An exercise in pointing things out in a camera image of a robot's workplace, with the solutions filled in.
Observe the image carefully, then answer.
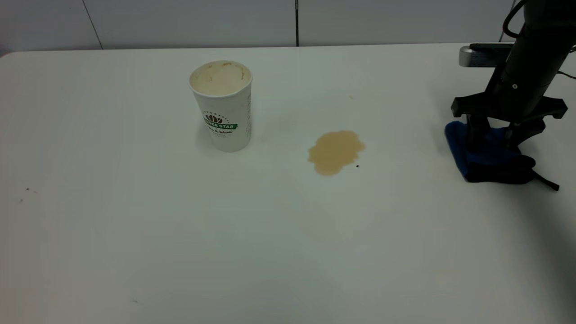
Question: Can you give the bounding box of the white paper coffee cup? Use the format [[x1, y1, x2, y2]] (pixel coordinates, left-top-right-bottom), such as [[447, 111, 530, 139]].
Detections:
[[188, 60, 253, 153]]

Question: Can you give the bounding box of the blue and black cloth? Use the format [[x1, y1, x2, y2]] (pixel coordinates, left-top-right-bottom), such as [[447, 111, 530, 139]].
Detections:
[[445, 121, 561, 191]]

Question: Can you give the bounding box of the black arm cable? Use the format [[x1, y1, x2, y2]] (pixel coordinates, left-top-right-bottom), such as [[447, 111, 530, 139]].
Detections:
[[503, 0, 528, 39]]

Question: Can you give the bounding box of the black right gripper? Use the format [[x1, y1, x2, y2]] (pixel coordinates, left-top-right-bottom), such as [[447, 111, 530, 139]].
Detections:
[[451, 67, 568, 154]]

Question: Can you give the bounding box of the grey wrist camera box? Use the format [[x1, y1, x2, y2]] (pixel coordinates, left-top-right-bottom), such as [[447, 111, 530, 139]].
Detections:
[[459, 43, 514, 68]]

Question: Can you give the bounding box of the tan coffee spill puddle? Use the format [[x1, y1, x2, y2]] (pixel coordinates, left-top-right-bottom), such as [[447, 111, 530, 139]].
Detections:
[[307, 130, 366, 176]]

